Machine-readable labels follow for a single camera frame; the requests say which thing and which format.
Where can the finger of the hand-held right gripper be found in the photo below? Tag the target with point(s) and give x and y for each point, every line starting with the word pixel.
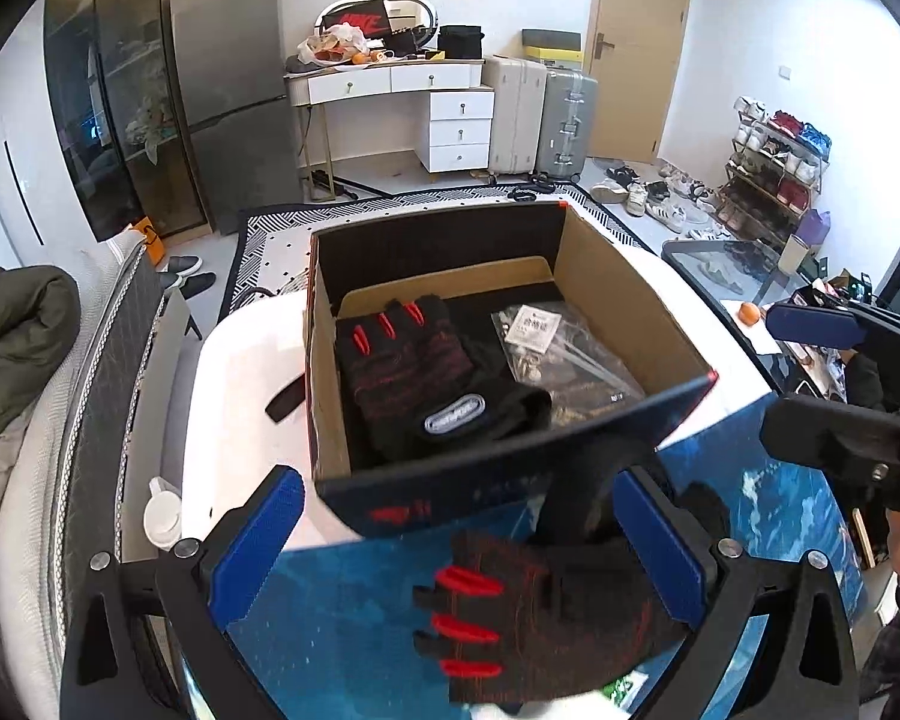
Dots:
pixel 810 322
pixel 825 435

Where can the red black shoe box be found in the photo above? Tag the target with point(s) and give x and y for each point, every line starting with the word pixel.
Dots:
pixel 356 17

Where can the wooden door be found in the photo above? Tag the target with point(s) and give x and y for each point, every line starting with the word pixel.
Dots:
pixel 637 52

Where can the grey slipper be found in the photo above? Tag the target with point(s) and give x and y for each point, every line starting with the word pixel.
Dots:
pixel 186 265
pixel 195 282

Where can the pile of shoes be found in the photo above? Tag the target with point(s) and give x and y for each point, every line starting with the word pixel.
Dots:
pixel 660 199

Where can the black white patterned rug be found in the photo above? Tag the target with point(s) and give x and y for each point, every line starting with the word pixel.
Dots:
pixel 285 255

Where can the dark glass cabinet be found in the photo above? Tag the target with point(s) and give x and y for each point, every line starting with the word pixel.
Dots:
pixel 135 127

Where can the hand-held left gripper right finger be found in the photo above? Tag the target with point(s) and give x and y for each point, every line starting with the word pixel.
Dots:
pixel 656 547

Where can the white vanity desk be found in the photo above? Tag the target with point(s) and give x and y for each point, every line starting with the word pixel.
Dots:
pixel 427 79

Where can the green duvet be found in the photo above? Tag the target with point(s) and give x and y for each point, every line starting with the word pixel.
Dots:
pixel 15 352

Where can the orange paper bag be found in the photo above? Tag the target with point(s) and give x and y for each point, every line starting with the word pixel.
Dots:
pixel 150 244

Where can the white mug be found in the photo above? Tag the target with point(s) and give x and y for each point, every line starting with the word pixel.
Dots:
pixel 161 514

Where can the cardboard shoe box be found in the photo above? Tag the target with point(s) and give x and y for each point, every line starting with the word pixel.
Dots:
pixel 622 292

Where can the purple bag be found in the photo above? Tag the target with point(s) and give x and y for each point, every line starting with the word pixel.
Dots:
pixel 814 226

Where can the white paper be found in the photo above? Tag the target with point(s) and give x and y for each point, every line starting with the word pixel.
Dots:
pixel 761 341

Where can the white wardrobe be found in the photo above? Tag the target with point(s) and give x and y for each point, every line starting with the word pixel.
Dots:
pixel 22 165

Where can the grey refrigerator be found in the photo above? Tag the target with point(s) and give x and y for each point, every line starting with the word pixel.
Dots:
pixel 232 90

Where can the plastic bag of food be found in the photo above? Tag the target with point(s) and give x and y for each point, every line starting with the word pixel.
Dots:
pixel 334 45

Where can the grey yellow box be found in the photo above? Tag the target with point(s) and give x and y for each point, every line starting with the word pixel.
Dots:
pixel 553 49

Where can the silver suitcase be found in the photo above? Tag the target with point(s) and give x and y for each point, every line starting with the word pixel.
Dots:
pixel 566 124

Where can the clear plastic bag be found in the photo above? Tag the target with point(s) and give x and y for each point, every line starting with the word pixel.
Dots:
pixel 547 360

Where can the black bag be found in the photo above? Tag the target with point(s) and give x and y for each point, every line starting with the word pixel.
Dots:
pixel 460 43

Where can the white suitcase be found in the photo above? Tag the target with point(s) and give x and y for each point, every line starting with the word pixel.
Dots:
pixel 514 116

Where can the bed with brown duvet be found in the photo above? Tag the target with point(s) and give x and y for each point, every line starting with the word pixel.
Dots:
pixel 52 480

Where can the shoe rack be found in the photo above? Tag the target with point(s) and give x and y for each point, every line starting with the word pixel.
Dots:
pixel 772 172

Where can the black power strip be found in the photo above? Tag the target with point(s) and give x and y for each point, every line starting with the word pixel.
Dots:
pixel 334 186

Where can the glass table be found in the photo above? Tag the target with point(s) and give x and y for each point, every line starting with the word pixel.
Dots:
pixel 720 270

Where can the black red glove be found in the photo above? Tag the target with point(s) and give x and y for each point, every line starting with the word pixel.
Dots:
pixel 405 367
pixel 562 615

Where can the oval mirror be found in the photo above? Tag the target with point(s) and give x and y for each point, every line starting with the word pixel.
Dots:
pixel 412 11

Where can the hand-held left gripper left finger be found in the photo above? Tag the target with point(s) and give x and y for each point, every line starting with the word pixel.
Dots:
pixel 259 547

